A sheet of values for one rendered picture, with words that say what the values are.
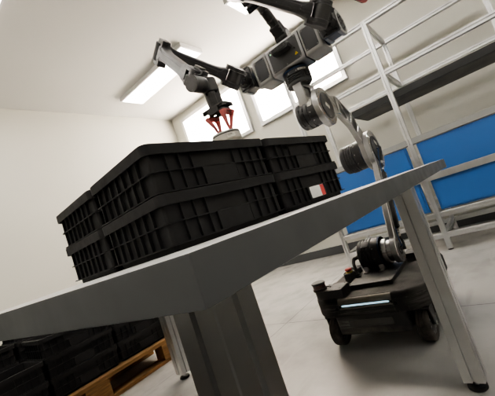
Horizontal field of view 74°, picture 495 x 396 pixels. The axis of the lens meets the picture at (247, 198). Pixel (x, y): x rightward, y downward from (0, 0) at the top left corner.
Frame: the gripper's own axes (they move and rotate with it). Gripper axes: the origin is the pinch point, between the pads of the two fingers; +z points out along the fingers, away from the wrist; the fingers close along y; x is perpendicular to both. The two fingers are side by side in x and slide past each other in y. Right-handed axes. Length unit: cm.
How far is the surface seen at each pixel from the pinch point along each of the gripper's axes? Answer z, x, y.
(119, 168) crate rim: 10, -51, 4
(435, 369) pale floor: 105, 25, 34
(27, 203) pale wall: -53, 61, -313
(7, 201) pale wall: -58, 44, -314
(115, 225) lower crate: 22, -50, -5
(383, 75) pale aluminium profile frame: -36, 203, 28
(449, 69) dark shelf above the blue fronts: -18, 203, 71
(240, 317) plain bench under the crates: 38, -73, 45
